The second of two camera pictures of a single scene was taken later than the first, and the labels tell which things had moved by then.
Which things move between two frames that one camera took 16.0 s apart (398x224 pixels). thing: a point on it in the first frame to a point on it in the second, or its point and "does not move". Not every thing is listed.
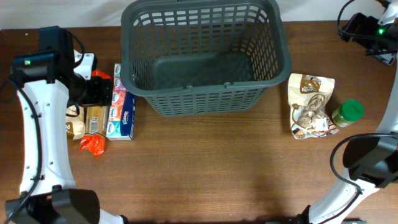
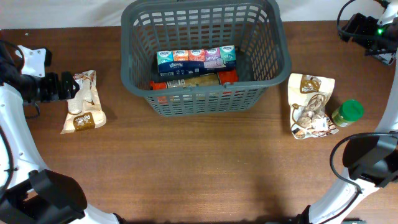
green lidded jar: x=349 y=112 does not move
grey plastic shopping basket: x=203 y=57 does not move
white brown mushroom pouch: x=309 y=96 does not move
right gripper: x=367 y=24 does not move
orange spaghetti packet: x=96 y=123 to x=220 y=78
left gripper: x=103 y=87 to x=56 y=93
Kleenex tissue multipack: x=122 y=109 to x=195 y=61
